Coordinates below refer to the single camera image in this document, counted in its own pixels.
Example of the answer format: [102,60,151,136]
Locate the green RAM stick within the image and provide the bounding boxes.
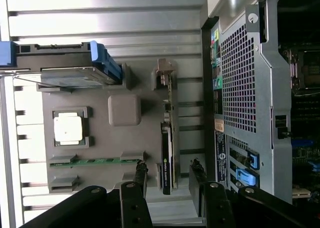
[49,157,142,167]

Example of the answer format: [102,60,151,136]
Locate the grey parts rack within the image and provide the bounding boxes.
[36,60,208,225]

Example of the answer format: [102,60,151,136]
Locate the green motherboard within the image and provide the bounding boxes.
[291,92,320,203]

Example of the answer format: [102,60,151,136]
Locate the silver CPU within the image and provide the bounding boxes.
[53,112,83,146]

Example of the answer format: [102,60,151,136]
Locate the blue expansion slot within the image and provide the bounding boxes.
[291,139,315,147]

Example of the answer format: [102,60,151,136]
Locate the black open PC case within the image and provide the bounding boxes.
[199,0,320,206]

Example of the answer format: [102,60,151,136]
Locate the CPU socket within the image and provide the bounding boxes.
[282,49,320,96]

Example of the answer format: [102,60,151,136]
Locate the hard disk with blue caddy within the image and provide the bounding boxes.
[0,40,123,88]

